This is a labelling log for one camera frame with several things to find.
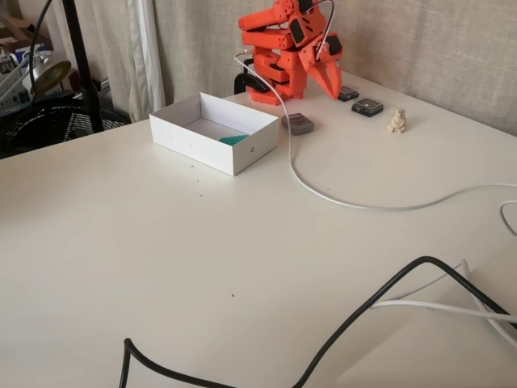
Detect black item in clear case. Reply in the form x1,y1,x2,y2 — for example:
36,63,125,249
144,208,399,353
351,98,384,119
337,84,360,102

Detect grey square pad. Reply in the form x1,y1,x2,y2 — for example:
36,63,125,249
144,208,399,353
281,112,316,137

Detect thin white cable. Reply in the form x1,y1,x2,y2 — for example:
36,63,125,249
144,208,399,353
411,259,517,348

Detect thick white cable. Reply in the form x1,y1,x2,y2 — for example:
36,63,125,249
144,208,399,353
371,299,517,324

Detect silver desk lamp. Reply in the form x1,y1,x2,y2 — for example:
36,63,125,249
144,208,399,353
0,50,73,100

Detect thin black lamp cable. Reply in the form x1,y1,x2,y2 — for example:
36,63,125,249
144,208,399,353
27,0,54,100

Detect orange gripper black motor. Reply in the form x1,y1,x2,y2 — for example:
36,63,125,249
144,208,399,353
298,34,344,101

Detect black floor fan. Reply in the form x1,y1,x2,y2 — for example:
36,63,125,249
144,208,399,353
0,96,131,159

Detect beige curtain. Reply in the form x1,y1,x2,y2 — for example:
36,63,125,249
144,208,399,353
52,0,517,137

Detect long white cable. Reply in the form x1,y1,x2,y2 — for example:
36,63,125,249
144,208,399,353
233,50,517,211

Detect cardboard boxes stack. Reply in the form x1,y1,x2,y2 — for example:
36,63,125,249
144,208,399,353
0,11,53,76

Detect black pole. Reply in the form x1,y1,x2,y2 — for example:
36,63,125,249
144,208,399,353
60,0,105,133

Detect small white animal figurine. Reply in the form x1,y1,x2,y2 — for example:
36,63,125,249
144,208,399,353
387,107,407,135

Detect black table clamp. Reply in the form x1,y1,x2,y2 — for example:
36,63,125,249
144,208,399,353
233,72,270,95

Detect white cardboard bin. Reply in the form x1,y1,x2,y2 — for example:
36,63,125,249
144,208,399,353
149,91,280,177

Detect robot gripper wire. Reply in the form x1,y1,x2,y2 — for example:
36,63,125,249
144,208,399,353
313,0,337,61

